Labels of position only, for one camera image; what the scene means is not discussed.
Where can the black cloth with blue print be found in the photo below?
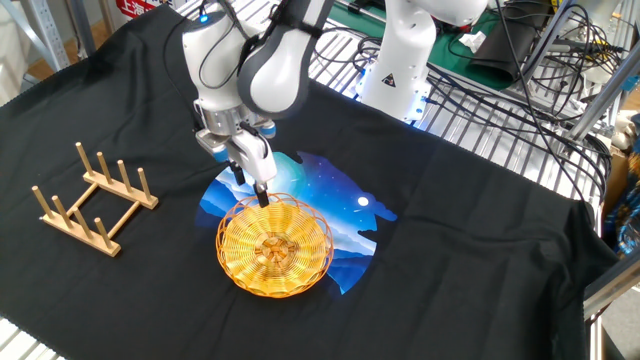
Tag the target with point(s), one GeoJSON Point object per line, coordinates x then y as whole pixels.
{"type": "Point", "coordinates": [150, 310]}

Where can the silver gripper-mounted camera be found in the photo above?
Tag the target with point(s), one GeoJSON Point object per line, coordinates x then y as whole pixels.
{"type": "Point", "coordinates": [212, 145]}

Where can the red sign with white text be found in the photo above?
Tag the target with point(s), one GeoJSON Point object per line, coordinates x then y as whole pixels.
{"type": "Point", "coordinates": [135, 7]}

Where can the white crumpled paper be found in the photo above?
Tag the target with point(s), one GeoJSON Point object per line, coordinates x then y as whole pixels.
{"type": "Point", "coordinates": [472, 41]}

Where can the brown cardboard box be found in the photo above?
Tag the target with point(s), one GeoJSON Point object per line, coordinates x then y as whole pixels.
{"type": "Point", "coordinates": [617, 175]}

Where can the slanted aluminium extrusion post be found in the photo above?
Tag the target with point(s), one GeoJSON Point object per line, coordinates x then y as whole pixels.
{"type": "Point", "coordinates": [605, 95]}

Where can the blue patterned bag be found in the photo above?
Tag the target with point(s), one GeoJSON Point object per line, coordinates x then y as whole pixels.
{"type": "Point", "coordinates": [630, 225]}

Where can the black rolled pouch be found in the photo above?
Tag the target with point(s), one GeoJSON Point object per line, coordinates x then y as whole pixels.
{"type": "Point", "coordinates": [500, 55]}

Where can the dark steel post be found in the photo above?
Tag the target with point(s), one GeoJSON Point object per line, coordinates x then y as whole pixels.
{"type": "Point", "coordinates": [82, 25]}

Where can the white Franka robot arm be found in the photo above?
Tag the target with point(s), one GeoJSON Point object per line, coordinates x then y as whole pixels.
{"type": "Point", "coordinates": [215, 60]}

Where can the orange woven basket dish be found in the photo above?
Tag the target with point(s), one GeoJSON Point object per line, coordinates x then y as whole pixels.
{"type": "Point", "coordinates": [275, 245]}

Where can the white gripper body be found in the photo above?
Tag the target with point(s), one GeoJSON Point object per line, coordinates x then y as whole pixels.
{"type": "Point", "coordinates": [255, 157]}

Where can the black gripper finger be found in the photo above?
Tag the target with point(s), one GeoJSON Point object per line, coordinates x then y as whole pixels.
{"type": "Point", "coordinates": [261, 196]}
{"type": "Point", "coordinates": [238, 175]}

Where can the aluminium frame rail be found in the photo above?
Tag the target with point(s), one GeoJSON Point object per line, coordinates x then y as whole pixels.
{"type": "Point", "coordinates": [610, 290]}

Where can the white rounded object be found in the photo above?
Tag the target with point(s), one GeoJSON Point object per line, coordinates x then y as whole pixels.
{"type": "Point", "coordinates": [625, 135]}

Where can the green mat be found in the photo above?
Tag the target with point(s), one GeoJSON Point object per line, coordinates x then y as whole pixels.
{"type": "Point", "coordinates": [450, 62]}

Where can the wooden peg dish rack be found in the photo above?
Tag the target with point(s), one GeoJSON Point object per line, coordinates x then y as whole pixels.
{"type": "Point", "coordinates": [80, 232]}

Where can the grey perforated steel frame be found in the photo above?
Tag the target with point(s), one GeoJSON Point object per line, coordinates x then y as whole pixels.
{"type": "Point", "coordinates": [50, 35]}

